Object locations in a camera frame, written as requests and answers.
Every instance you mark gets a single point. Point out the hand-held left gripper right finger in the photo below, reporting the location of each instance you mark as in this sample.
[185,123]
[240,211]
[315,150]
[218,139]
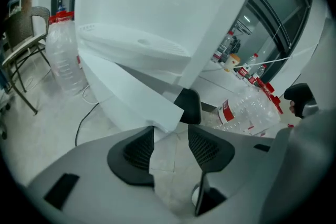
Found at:
[236,170]

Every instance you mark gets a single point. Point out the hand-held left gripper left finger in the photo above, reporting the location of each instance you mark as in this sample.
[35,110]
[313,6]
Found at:
[92,191]

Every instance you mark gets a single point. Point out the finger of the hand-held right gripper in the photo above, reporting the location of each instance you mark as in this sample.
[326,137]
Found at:
[302,99]

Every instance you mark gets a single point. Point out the white water dispenser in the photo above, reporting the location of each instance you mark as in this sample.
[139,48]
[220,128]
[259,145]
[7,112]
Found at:
[157,8]

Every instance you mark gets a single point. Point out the crushed clear plastic bottle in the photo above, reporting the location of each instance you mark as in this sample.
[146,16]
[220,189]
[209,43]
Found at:
[249,110]

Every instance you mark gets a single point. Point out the orange carton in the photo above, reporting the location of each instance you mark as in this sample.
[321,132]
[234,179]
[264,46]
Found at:
[233,61]

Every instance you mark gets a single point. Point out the empty clear plastic bottle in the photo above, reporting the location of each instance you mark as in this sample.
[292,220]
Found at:
[65,60]

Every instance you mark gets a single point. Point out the dark wicker chair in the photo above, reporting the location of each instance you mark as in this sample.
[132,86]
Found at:
[21,39]

